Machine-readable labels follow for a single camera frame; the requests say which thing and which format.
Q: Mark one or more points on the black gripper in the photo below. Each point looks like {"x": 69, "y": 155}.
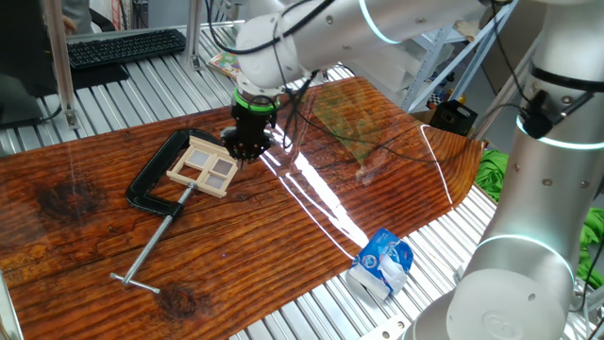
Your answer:
{"x": 255, "y": 123}

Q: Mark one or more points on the small sliding window sash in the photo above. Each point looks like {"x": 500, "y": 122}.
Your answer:
{"x": 223, "y": 166}

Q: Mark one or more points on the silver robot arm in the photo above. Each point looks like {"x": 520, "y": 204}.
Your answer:
{"x": 330, "y": 33}

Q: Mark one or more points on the colourful picture book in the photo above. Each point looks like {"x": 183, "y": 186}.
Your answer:
{"x": 225, "y": 63}

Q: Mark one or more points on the black C-clamp with steel screw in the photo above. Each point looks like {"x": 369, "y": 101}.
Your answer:
{"x": 156, "y": 166}

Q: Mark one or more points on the wood grain table mat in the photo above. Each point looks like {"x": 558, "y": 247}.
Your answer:
{"x": 283, "y": 236}

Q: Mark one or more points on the black computer keyboard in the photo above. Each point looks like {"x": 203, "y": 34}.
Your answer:
{"x": 122, "y": 47}

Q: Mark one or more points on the black mouse pad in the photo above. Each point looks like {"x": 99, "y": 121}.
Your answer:
{"x": 99, "y": 75}

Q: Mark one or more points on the blue tissue pack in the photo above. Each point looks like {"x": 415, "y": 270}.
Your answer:
{"x": 377, "y": 257}

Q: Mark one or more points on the white metal shelf rack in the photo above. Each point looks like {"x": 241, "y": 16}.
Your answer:
{"x": 424, "y": 71}

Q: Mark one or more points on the black plastic crate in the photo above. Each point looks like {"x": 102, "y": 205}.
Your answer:
{"x": 453, "y": 118}

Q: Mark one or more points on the person in grey clothing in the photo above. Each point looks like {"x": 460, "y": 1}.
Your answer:
{"x": 78, "y": 11}

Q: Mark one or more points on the black computer monitor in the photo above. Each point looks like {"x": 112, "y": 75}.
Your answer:
{"x": 23, "y": 47}

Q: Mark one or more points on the green cloth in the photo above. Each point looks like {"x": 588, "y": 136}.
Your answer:
{"x": 491, "y": 175}

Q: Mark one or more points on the miniature wooden window frame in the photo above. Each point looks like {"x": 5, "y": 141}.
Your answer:
{"x": 198, "y": 187}

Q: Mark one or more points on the aluminium profile post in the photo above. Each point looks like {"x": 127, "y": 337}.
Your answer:
{"x": 194, "y": 33}
{"x": 61, "y": 71}

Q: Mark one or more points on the white perforated bracket plate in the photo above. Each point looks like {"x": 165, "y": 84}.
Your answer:
{"x": 387, "y": 328}

